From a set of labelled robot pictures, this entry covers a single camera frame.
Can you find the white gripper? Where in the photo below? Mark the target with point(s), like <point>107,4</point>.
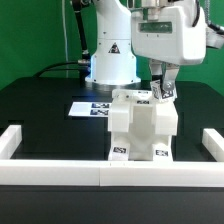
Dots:
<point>176,36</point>

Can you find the white chair seat part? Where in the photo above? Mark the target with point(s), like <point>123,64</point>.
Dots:
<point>143,140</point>

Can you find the white chair back part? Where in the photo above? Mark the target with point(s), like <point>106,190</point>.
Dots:
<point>120,115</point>

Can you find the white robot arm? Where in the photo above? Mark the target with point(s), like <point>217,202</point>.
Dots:
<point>114,62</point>

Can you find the white base tag sheet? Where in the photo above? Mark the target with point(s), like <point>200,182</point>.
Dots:
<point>89,109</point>

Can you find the white obstacle fence wall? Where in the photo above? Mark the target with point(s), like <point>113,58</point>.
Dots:
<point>158,172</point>

